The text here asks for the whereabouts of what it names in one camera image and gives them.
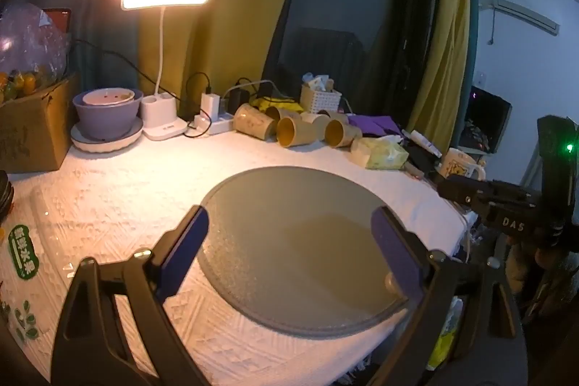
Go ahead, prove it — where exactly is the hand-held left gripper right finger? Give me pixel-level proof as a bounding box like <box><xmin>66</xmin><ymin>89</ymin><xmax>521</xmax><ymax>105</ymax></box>
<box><xmin>364</xmin><ymin>206</ymin><xmax>530</xmax><ymax>386</ymax></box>

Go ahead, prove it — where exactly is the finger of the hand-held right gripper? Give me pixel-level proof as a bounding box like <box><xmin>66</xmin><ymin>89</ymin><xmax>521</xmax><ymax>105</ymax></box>
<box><xmin>436</xmin><ymin>175</ymin><xmax>540</xmax><ymax>216</ymax></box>

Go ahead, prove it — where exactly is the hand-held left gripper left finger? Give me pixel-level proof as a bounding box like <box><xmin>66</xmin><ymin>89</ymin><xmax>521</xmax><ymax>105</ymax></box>
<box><xmin>51</xmin><ymin>205</ymin><xmax>213</xmax><ymax>386</ymax></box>

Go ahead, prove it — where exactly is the yellow bamboo cup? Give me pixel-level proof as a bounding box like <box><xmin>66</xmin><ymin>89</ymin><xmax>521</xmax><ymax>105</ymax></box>
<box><xmin>277</xmin><ymin>116</ymin><xmax>318</xmax><ymax>148</ymax></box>
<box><xmin>312</xmin><ymin>114</ymin><xmax>334</xmax><ymax>141</ymax></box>
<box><xmin>325</xmin><ymin>119</ymin><xmax>363</xmax><ymax>149</ymax></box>
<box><xmin>265</xmin><ymin>106</ymin><xmax>301</xmax><ymax>123</ymax></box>
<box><xmin>319</xmin><ymin>109</ymin><xmax>349</xmax><ymax>125</ymax></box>

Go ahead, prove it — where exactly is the large beige speckled cup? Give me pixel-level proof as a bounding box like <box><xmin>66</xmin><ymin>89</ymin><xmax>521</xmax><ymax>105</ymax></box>
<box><xmin>233</xmin><ymin>103</ymin><xmax>278</xmax><ymax>141</ymax></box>

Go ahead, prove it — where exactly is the white mug yellow print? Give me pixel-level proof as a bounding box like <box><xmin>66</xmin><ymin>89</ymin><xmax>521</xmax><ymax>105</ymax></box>
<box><xmin>438</xmin><ymin>147</ymin><xmax>487</xmax><ymax>181</ymax></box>

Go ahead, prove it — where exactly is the white tube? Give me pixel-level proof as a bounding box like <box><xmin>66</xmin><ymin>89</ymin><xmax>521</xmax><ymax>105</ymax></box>
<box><xmin>409</xmin><ymin>130</ymin><xmax>443</xmax><ymax>158</ymax></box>

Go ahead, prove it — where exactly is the dark monitor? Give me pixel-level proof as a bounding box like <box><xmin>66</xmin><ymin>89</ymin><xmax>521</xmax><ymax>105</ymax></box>
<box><xmin>459</xmin><ymin>85</ymin><xmax>513</xmax><ymax>154</ymax></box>

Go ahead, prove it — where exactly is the white textured tablecloth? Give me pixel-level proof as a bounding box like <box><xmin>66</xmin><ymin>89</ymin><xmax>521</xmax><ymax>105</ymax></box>
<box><xmin>0</xmin><ymin>128</ymin><xmax>473</xmax><ymax>386</ymax></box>

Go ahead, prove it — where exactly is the yellow white plastic bag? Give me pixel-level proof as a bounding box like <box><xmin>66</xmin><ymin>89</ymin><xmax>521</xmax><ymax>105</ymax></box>
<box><xmin>427</xmin><ymin>298</ymin><xmax>464</xmax><ymax>371</ymax></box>

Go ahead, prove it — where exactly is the green tissue pack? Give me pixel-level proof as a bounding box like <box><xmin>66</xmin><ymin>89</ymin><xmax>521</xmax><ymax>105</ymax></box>
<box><xmin>350</xmin><ymin>136</ymin><xmax>409</xmax><ymax>170</ymax></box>

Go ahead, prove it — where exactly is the round grey glass mat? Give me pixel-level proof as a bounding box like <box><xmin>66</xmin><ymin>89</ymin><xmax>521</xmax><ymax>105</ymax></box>
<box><xmin>196</xmin><ymin>166</ymin><xmax>426</xmax><ymax>340</ymax></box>

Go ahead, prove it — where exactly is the purple cloth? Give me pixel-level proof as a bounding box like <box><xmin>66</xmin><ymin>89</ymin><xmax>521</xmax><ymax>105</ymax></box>
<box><xmin>347</xmin><ymin>114</ymin><xmax>403</xmax><ymax>138</ymax></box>

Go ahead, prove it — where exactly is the white ribbed plate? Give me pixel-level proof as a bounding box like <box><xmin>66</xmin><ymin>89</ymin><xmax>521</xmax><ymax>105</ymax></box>
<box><xmin>70</xmin><ymin>117</ymin><xmax>145</xmax><ymax>153</ymax></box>

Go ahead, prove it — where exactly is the white power strip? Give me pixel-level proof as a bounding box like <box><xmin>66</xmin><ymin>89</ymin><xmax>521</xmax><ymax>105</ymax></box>
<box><xmin>187</xmin><ymin>114</ymin><xmax>236</xmax><ymax>136</ymax></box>

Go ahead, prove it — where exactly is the white charger plug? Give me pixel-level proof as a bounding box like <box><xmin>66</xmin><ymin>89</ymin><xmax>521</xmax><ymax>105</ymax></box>
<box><xmin>201</xmin><ymin>93</ymin><xmax>221</xmax><ymax>118</ymax></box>

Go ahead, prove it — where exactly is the purple bowl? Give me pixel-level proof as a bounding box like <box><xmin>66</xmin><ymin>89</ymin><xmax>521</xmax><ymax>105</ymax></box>
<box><xmin>72</xmin><ymin>88</ymin><xmax>143</xmax><ymax>141</ymax></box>

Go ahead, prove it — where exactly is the clear bag green label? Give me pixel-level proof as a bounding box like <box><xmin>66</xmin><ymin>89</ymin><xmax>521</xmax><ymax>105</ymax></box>
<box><xmin>0</xmin><ymin>219</ymin><xmax>43</xmax><ymax>346</ymax></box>

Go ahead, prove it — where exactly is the black charger plug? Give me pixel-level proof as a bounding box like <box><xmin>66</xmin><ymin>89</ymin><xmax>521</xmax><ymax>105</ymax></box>
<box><xmin>227</xmin><ymin>89</ymin><xmax>249</xmax><ymax>116</ymax></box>

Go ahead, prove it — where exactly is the narrow yellow curtain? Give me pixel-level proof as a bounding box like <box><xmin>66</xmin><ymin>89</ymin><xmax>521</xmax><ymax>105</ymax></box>
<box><xmin>407</xmin><ymin>0</ymin><xmax>479</xmax><ymax>143</ymax></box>

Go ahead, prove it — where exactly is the white woven basket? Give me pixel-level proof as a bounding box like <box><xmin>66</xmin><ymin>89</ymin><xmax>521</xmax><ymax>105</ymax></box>
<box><xmin>301</xmin><ymin>84</ymin><xmax>341</xmax><ymax>114</ymax></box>

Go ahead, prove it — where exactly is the small pink bowl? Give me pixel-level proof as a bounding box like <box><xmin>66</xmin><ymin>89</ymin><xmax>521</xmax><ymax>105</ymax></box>
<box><xmin>82</xmin><ymin>88</ymin><xmax>136</xmax><ymax>106</ymax></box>

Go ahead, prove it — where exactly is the white air conditioner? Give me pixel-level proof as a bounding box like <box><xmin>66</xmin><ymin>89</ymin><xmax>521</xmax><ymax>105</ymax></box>
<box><xmin>491</xmin><ymin>0</ymin><xmax>562</xmax><ymax>36</ymax></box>

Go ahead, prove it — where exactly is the yellow cloth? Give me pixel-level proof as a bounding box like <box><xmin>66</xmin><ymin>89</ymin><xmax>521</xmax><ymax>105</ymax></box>
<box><xmin>250</xmin><ymin>96</ymin><xmax>301</xmax><ymax>112</ymax></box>

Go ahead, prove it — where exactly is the stack of dark plates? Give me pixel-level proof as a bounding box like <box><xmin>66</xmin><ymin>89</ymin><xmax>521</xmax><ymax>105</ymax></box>
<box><xmin>0</xmin><ymin>170</ymin><xmax>15</xmax><ymax>224</ymax></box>

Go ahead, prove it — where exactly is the cardboard box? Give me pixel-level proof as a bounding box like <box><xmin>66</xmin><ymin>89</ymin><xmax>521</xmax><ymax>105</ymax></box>
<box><xmin>0</xmin><ymin>72</ymin><xmax>82</xmax><ymax>174</ymax></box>

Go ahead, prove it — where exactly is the wide yellow curtain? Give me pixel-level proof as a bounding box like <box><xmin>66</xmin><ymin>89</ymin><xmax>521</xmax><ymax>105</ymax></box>
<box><xmin>140</xmin><ymin>0</ymin><xmax>317</xmax><ymax>120</ymax></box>

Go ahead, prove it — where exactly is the pile of small oranges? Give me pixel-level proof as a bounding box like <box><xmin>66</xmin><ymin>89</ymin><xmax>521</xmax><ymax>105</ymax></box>
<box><xmin>0</xmin><ymin>69</ymin><xmax>56</xmax><ymax>104</ymax></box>

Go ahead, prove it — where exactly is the clear plastic bag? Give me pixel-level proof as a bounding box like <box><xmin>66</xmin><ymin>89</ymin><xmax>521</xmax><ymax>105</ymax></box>
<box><xmin>0</xmin><ymin>0</ymin><xmax>71</xmax><ymax>90</ymax></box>

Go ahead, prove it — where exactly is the white cable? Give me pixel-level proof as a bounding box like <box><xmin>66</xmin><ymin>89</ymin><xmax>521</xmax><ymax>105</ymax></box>
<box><xmin>224</xmin><ymin>79</ymin><xmax>272</xmax><ymax>97</ymax></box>

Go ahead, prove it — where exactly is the black cable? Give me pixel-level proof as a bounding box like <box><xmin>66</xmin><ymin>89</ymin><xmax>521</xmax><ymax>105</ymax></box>
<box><xmin>68</xmin><ymin>39</ymin><xmax>182</xmax><ymax>103</ymax></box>

